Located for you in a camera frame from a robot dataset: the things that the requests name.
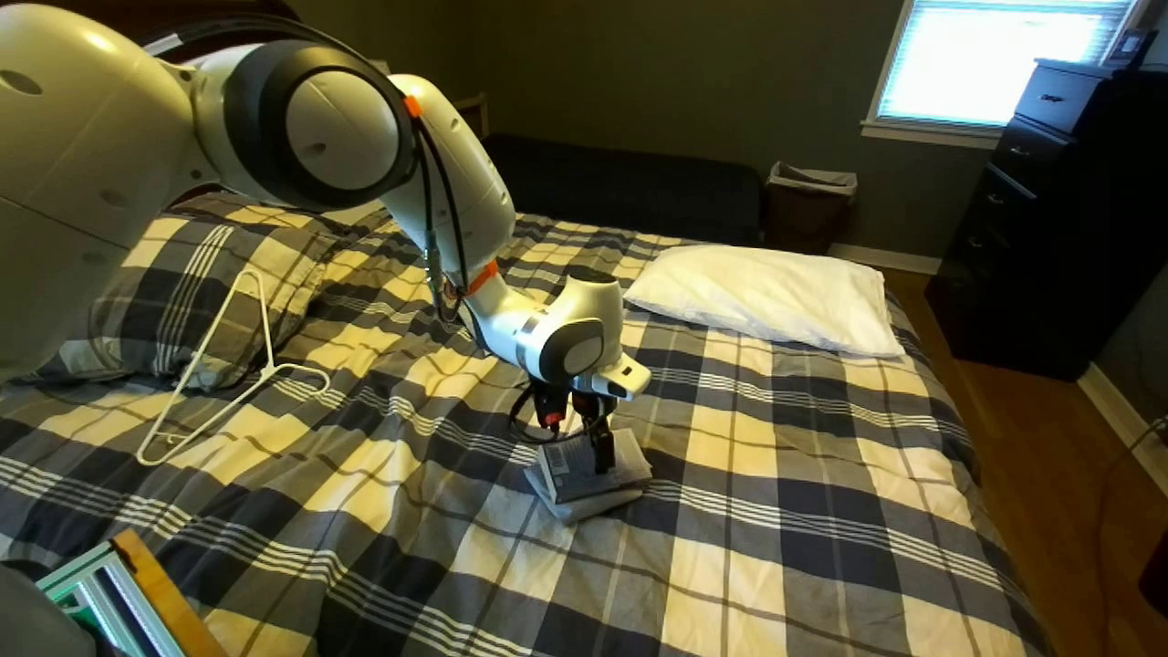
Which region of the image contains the wooden plank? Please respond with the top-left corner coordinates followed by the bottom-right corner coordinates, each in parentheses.
top-left (104, 524), bottom-right (230, 657)

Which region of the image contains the white pillow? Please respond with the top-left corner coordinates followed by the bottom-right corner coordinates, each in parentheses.
top-left (620, 240), bottom-right (912, 366)

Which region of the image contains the bright window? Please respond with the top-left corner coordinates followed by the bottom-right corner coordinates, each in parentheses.
top-left (859, 0), bottom-right (1150, 154)

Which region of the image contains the grey rounded base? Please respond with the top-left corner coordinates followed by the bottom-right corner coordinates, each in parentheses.
top-left (0, 561), bottom-right (102, 657)

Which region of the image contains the black dresser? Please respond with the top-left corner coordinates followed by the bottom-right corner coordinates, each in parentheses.
top-left (923, 55), bottom-right (1168, 382)

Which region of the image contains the grey-blue paperback book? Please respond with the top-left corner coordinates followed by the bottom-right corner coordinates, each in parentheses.
top-left (531, 427), bottom-right (657, 524)

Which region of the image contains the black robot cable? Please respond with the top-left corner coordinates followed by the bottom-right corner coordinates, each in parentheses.
top-left (143, 12), bottom-right (478, 336)

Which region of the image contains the teal metal frame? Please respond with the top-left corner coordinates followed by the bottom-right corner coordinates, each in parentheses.
top-left (34, 541), bottom-right (190, 657)

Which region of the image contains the plaid pillow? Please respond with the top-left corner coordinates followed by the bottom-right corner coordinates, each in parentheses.
top-left (34, 189), bottom-right (356, 394)

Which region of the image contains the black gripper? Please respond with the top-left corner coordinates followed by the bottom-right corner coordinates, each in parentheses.
top-left (523, 382), bottom-right (624, 479)

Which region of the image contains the wooden shelf unit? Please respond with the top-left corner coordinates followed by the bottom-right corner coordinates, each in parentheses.
top-left (451, 89), bottom-right (493, 147)

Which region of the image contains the plaid bedspread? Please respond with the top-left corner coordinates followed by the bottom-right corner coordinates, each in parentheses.
top-left (0, 189), bottom-right (1057, 657)

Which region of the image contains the brown bin with cloth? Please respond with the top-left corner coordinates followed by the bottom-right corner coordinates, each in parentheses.
top-left (759, 157), bottom-right (860, 247)

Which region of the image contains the small object on dresser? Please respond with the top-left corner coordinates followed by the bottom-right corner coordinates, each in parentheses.
top-left (1097, 24), bottom-right (1159, 77)

